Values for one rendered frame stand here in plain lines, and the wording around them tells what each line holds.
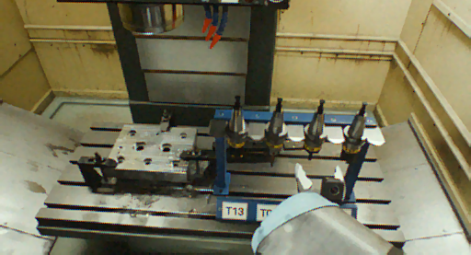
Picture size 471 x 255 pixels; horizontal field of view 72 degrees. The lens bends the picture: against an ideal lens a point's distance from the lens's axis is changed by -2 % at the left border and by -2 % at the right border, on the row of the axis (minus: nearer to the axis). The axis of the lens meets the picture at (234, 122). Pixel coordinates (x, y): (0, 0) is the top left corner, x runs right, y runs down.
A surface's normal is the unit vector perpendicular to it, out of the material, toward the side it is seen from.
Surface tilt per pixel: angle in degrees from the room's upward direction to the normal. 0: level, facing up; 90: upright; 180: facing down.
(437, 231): 24
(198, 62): 90
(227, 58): 90
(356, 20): 90
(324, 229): 9
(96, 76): 90
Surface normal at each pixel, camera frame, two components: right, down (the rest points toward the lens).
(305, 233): -0.25, -0.62
